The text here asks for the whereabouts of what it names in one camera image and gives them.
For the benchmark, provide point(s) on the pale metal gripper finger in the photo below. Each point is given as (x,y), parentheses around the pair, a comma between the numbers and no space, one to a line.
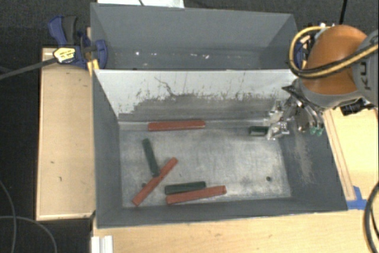
(277,113)
(277,131)

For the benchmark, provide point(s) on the dark green flat block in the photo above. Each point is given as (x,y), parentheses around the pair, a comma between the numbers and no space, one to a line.
(151,157)
(257,130)
(185,187)

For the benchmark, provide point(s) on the grey metal bin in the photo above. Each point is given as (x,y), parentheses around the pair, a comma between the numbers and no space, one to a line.
(201,154)

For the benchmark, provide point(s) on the red-brown flat block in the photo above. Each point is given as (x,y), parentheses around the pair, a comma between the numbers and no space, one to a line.
(196,195)
(155,181)
(176,125)

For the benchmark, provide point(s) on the pale wood board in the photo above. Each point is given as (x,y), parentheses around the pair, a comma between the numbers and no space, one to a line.
(66,139)

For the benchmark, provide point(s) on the black cylinder on white bracket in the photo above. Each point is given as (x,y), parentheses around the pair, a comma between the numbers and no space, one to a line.
(355,107)

